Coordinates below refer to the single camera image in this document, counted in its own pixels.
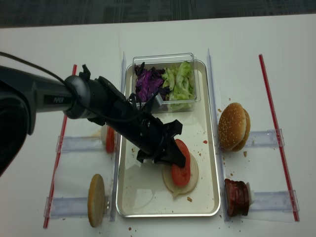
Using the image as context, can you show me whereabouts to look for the white pusher block left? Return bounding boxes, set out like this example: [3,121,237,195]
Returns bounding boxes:
[100,125,108,145]

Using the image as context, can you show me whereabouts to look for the tomato slice remaining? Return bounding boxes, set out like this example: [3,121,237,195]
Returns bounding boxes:
[106,126,114,154]

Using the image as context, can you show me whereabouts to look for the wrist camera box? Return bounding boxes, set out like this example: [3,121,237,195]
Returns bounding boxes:
[151,92,163,110]

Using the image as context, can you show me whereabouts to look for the cream metal tray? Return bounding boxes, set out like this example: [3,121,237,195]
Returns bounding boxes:
[116,60,221,217]

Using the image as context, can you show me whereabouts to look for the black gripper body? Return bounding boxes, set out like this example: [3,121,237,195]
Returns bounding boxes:
[107,103,183,163]

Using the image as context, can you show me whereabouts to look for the bun bottom slice on tray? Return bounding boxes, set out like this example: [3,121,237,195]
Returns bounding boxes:
[162,153,198,195]

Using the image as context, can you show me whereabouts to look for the sesame bun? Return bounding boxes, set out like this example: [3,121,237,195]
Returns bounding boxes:
[234,110,251,151]
[218,103,247,151]

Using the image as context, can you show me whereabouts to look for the stack of meat patties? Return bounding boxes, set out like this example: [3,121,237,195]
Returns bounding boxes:
[224,179,250,217]

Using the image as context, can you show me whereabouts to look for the clear rail upper left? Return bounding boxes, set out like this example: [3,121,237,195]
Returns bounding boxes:
[56,136,105,153]

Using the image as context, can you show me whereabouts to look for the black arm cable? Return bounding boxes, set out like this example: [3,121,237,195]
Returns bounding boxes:
[0,51,149,124]

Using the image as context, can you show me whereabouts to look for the lettuce leaf on bun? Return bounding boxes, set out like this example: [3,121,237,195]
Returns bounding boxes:
[172,188,184,198]

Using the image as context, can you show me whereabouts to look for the clear plastic salad box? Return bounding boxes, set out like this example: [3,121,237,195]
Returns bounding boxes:
[132,53,199,112]

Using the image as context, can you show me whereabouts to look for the purple cabbage shreds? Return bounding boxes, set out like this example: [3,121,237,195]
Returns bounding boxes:
[134,62,171,103]

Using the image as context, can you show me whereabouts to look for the red strip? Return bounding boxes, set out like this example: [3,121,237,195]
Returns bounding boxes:
[43,64,78,228]
[258,54,300,222]

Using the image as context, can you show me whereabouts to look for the red strip left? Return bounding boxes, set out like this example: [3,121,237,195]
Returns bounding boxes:
[43,64,78,228]

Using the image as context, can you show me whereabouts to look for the white pusher block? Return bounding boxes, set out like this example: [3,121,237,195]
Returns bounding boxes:
[100,125,108,145]
[246,182,255,206]

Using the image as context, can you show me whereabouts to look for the clear rail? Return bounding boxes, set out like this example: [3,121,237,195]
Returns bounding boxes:
[56,136,105,153]
[245,129,284,148]
[44,197,88,219]
[249,190,297,212]

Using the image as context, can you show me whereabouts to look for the sesame bun top rear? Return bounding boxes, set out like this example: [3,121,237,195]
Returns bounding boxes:
[234,110,251,151]

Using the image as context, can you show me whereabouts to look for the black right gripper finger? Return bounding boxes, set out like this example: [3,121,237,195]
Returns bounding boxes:
[148,158,173,165]

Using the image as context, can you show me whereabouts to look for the clear rail upper right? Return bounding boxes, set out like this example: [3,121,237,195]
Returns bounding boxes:
[245,129,284,148]

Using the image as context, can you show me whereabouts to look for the red strip right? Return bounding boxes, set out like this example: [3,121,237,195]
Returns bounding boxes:
[258,54,300,222]

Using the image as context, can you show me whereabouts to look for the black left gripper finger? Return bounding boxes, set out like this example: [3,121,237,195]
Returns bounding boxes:
[158,138,186,168]

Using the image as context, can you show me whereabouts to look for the clear rail lower left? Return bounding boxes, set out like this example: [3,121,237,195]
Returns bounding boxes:
[44,197,88,219]

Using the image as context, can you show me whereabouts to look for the white pusher block right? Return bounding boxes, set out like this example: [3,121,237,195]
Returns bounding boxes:
[246,182,255,206]

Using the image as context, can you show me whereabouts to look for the upright bun slice left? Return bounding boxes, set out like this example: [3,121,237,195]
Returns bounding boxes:
[87,174,105,228]

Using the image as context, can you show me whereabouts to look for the green lettuce shreds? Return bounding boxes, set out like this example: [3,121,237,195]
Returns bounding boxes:
[165,61,195,101]

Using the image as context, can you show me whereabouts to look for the clear rail lower right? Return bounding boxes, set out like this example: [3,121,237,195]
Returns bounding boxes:
[249,190,297,212]

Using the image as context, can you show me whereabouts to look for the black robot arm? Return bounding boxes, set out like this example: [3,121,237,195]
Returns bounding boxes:
[0,67,186,171]

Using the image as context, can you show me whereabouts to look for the tomato slice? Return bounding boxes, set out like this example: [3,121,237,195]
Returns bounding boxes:
[171,139,191,187]
[108,127,117,154]

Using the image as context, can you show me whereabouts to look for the sesame bun top front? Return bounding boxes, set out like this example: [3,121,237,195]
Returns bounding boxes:
[218,103,247,151]

